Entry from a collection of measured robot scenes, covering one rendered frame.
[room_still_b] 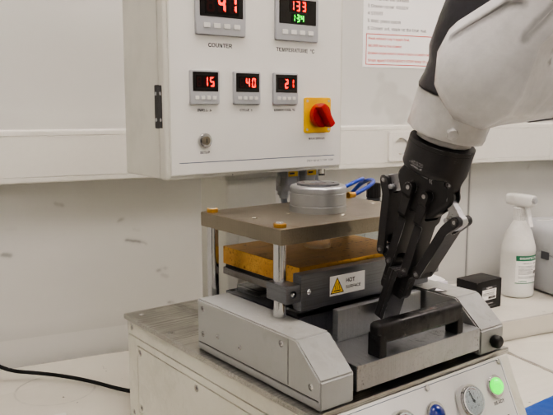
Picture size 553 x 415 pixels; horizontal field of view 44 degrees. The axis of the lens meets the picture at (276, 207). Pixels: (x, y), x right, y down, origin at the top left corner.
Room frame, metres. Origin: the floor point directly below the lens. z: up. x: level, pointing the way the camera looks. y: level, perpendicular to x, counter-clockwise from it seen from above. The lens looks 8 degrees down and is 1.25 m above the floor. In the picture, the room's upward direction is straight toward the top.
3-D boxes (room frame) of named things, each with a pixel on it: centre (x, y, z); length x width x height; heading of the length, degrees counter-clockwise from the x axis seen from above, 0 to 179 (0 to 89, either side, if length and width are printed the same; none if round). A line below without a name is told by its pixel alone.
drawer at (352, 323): (0.90, -0.09, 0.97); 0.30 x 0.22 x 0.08; 38
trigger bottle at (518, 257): (1.64, -0.59, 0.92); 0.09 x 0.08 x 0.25; 29
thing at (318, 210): (0.98, -0.05, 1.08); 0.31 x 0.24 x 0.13; 128
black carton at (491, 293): (1.54, -0.47, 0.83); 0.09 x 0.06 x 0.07; 125
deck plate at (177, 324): (0.97, -0.04, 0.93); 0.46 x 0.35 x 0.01; 38
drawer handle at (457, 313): (0.79, -0.17, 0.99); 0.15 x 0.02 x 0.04; 128
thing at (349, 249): (0.94, -0.06, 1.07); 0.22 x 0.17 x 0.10; 128
